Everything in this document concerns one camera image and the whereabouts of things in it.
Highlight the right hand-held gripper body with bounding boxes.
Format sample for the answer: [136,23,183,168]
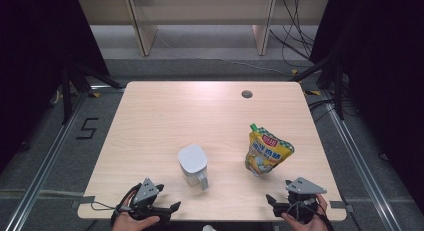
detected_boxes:
[285,176,328,224]

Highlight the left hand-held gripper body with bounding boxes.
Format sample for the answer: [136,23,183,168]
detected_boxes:
[128,177,171,223]

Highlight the yellow spout pouch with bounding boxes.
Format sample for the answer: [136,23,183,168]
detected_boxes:
[244,123,296,178]

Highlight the clear jar with white lid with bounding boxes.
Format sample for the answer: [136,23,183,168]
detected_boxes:
[177,144,210,192]

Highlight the person's left hand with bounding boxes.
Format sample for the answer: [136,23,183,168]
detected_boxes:
[111,210,162,231]

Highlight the person's right hand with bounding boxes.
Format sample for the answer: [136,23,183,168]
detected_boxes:
[280,194,330,231]

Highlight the grey tape piece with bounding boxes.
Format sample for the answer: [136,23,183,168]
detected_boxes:
[329,200,355,213]
[71,195,97,209]

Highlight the black metal stand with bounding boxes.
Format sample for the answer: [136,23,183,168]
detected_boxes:
[59,60,125,126]
[289,50,346,121]

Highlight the black curtain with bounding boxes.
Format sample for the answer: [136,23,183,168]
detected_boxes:
[309,0,424,205]
[0,0,112,174]

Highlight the light wooden desk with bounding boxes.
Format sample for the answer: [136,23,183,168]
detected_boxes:
[78,0,330,57]

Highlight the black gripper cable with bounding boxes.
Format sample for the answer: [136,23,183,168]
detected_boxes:
[110,183,142,226]
[313,204,335,231]

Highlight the thin grey cable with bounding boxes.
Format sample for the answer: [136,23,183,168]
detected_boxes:
[90,201,118,212]

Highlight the aluminium floor rail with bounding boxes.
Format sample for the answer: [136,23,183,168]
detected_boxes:
[320,90,398,231]
[3,90,89,231]

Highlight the black floor cables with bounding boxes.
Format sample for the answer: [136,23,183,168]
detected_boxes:
[308,98,336,124]

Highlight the short aluminium rail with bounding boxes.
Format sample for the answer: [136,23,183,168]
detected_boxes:
[89,85,126,93]

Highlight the hanging black cables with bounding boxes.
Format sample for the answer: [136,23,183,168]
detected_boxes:
[269,0,318,69]

